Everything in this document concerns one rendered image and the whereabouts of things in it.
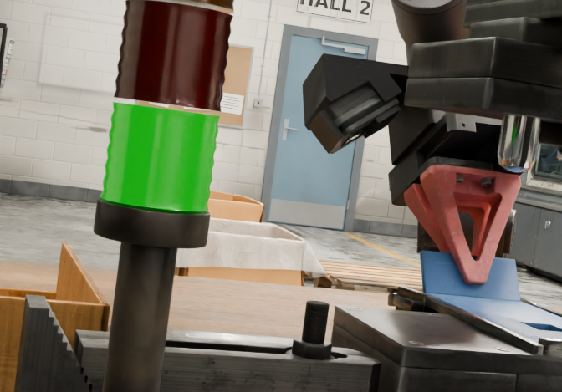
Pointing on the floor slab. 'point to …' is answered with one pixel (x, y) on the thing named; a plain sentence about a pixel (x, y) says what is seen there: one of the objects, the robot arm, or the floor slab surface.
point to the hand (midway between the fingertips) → (472, 273)
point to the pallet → (367, 277)
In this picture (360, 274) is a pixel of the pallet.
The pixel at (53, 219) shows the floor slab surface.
